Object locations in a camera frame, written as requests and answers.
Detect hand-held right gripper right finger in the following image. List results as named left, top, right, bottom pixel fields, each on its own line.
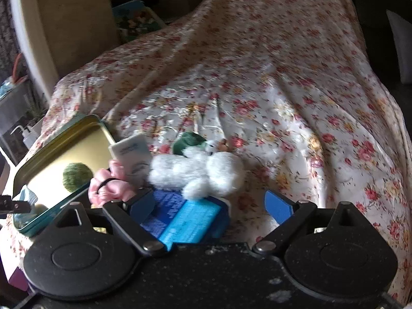
left=253, top=191, right=371, bottom=257

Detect grey pillow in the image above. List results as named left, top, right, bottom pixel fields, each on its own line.
left=385, top=10, right=412, bottom=86

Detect white power adapter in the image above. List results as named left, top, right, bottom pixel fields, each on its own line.
left=108, top=134, right=152, bottom=187

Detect green fuzzy ball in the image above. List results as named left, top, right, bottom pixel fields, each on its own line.
left=62, top=163, right=93, bottom=192

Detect blue face mask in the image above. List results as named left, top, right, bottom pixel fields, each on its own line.
left=18, top=184, right=39, bottom=214

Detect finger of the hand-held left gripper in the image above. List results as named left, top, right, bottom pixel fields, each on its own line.
left=0, top=194, right=33, bottom=216

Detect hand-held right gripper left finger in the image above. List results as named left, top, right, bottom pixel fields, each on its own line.
left=48, top=188, right=166, bottom=257

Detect blue tissue packet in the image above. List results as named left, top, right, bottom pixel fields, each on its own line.
left=140, top=188, right=230, bottom=252

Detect grey storage bin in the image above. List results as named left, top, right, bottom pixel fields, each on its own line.
left=0, top=77, right=34, bottom=136

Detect white cloth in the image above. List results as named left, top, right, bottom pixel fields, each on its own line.
left=148, top=140, right=246, bottom=201

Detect floral bed sheet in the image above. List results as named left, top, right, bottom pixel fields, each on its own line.
left=6, top=0, right=412, bottom=306

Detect teal tin box gold inside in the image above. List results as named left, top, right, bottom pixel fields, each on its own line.
left=12, top=114, right=117, bottom=237

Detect white planter with plant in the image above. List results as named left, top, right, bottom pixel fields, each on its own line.
left=24, top=93, right=49, bottom=136

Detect pink sock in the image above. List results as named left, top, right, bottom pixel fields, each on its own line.
left=88, top=159, right=142, bottom=206

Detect colourful picture book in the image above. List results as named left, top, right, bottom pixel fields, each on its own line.
left=111, top=0, right=168, bottom=44

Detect white squeeze bottle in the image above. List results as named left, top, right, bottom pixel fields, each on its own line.
left=10, top=124, right=41, bottom=151

